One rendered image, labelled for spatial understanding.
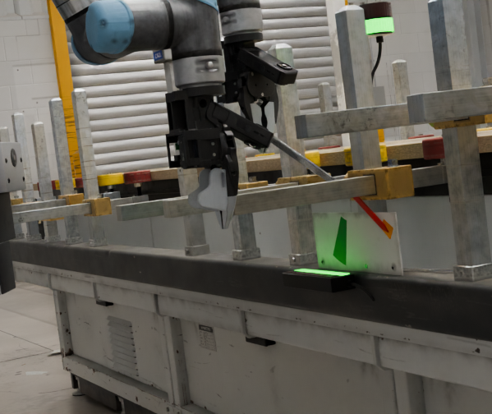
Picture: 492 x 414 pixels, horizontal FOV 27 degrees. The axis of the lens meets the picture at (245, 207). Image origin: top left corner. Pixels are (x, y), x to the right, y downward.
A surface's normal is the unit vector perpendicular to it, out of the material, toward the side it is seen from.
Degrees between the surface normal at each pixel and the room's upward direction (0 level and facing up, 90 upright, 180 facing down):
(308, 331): 90
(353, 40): 90
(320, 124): 90
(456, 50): 90
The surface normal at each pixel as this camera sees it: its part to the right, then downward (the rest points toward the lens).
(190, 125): 0.44, 0.00
